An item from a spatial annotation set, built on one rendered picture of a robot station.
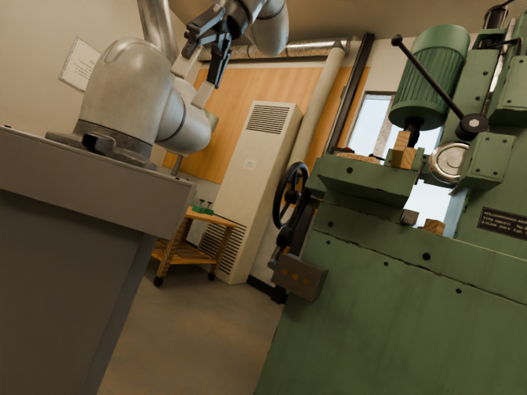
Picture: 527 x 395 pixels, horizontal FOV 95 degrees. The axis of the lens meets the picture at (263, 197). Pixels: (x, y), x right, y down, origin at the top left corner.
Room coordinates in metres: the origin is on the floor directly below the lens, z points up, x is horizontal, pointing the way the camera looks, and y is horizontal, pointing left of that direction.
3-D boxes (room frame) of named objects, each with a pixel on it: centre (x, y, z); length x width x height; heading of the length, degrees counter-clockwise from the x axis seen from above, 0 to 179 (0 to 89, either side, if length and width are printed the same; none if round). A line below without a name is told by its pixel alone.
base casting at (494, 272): (0.77, -0.52, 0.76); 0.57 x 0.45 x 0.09; 62
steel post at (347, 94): (2.24, -0.42, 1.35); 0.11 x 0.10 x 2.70; 59
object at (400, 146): (0.69, -0.34, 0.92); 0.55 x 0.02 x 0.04; 152
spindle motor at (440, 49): (0.83, -0.41, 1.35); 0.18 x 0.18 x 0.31
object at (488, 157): (0.60, -0.50, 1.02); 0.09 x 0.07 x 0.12; 152
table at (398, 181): (0.84, -0.30, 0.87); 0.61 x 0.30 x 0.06; 152
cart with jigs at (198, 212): (2.04, 0.54, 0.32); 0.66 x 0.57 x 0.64; 150
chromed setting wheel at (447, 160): (0.65, -0.47, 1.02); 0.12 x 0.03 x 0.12; 62
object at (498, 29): (0.76, -0.53, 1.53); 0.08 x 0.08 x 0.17; 62
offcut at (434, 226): (0.63, -0.45, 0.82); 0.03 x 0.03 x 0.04; 27
